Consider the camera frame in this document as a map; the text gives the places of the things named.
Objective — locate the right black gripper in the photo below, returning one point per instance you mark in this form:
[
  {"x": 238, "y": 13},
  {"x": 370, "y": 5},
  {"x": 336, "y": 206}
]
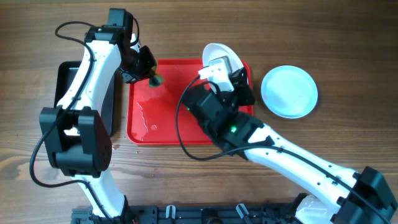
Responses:
[{"x": 240, "y": 87}]

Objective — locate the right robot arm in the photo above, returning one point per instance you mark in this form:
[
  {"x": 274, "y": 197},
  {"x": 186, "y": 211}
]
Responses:
[{"x": 334, "y": 194}]

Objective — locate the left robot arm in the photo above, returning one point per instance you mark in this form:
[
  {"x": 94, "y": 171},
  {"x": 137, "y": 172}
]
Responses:
[{"x": 73, "y": 133}]

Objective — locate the white plate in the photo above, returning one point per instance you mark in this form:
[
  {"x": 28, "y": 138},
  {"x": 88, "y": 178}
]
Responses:
[
  {"x": 289, "y": 92},
  {"x": 216, "y": 50}
]

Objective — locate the red plastic tray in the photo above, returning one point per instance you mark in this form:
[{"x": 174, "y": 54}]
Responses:
[{"x": 151, "y": 111}]

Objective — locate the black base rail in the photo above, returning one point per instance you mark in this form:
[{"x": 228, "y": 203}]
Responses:
[{"x": 265, "y": 214}]

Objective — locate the green yellow sponge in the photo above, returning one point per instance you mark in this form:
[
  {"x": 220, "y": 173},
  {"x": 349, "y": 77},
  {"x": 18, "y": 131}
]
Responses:
[{"x": 156, "y": 81}]

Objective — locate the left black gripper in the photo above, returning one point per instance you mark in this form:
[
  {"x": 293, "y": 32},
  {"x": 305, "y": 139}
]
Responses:
[{"x": 132, "y": 77}]

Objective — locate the black rectangular tray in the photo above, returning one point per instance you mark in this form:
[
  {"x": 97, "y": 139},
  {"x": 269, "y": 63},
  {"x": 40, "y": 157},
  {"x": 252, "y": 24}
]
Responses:
[{"x": 66, "y": 74}]

